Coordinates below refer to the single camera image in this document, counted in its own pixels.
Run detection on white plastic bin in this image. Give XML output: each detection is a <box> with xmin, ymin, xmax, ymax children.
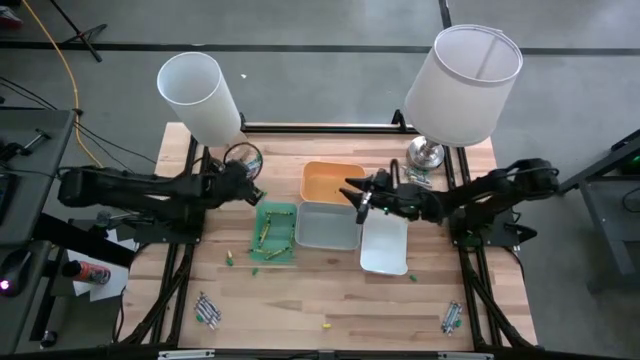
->
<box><xmin>359</xmin><ymin>209</ymin><xmax>410</xmax><ymax>277</ymax></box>

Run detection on grey plastic bin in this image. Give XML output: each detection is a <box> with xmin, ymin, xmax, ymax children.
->
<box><xmin>294</xmin><ymin>201</ymin><xmax>363</xmax><ymax>251</ymax></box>

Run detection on tapered shade lamp chrome base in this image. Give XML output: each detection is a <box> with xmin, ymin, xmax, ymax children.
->
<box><xmin>402</xmin><ymin>23</ymin><xmax>524</xmax><ymax>170</ymax></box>

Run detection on black tripod stand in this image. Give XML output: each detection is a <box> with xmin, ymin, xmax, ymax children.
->
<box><xmin>47</xmin><ymin>0</ymin><xmax>109</xmax><ymax>64</ymax></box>

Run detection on orange spray can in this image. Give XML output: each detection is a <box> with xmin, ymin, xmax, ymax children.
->
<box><xmin>60</xmin><ymin>259</ymin><xmax>113</xmax><ymax>286</ymax></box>

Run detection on black computer mouse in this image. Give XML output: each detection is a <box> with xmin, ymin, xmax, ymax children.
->
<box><xmin>0</xmin><ymin>248</ymin><xmax>34</xmax><ymax>299</ymax></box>

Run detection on black aluminium rig frame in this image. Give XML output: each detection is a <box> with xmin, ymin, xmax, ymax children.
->
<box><xmin>112</xmin><ymin>108</ymin><xmax>540</xmax><ymax>360</ymax></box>

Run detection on black clamp tool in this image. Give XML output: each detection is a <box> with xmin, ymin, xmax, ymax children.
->
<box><xmin>0</xmin><ymin>128</ymin><xmax>52</xmax><ymax>162</ymax></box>

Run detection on grey side table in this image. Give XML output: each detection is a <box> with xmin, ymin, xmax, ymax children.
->
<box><xmin>0</xmin><ymin>108</ymin><xmax>77</xmax><ymax>246</ymax></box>

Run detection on white paper sheets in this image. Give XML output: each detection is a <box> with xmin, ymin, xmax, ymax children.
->
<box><xmin>66</xmin><ymin>227</ymin><xmax>140</xmax><ymax>304</ymax></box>

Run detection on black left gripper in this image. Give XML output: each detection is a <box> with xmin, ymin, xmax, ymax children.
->
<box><xmin>207</xmin><ymin>159</ymin><xmax>263</xmax><ymax>207</ymax></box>

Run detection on black floor cable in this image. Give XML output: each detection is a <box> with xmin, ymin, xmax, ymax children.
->
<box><xmin>73</xmin><ymin>119</ymin><xmax>159</xmax><ymax>169</ymax></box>
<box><xmin>0</xmin><ymin>74</ymin><xmax>59</xmax><ymax>111</ymax></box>

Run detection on black flat beam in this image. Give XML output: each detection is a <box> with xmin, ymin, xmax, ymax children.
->
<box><xmin>32</xmin><ymin>213</ymin><xmax>136</xmax><ymax>270</ymax></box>

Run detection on yellow extension cable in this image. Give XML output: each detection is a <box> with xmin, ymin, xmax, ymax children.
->
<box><xmin>19</xmin><ymin>0</ymin><xmax>105</xmax><ymax>169</ymax></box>

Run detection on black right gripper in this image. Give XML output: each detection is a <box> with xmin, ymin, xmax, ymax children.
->
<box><xmin>338</xmin><ymin>169</ymin><xmax>444</xmax><ymax>225</ymax></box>

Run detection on orange plastic bin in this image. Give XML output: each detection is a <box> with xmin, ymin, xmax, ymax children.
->
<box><xmin>299</xmin><ymin>160</ymin><xmax>367</xmax><ymax>206</ymax></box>

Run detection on green translucent plastic bin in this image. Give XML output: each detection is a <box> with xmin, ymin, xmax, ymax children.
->
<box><xmin>249</xmin><ymin>200</ymin><xmax>300</xmax><ymax>265</ymax></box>

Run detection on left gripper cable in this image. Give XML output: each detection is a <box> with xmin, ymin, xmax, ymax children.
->
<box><xmin>223</xmin><ymin>142</ymin><xmax>265</xmax><ymax>182</ymax></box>

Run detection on silver metal bracket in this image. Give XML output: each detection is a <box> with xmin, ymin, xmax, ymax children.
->
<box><xmin>157</xmin><ymin>349</ymin><xmax>216</xmax><ymax>360</ymax></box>
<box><xmin>437</xmin><ymin>351</ymin><xmax>495</xmax><ymax>360</ymax></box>

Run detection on cylinder shade lamp wooden base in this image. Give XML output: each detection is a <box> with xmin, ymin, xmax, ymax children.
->
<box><xmin>156</xmin><ymin>51</ymin><xmax>249</xmax><ymax>151</ymax></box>

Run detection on black side table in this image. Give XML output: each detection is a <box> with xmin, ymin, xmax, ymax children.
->
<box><xmin>569</xmin><ymin>128</ymin><xmax>640</xmax><ymax>294</ymax></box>

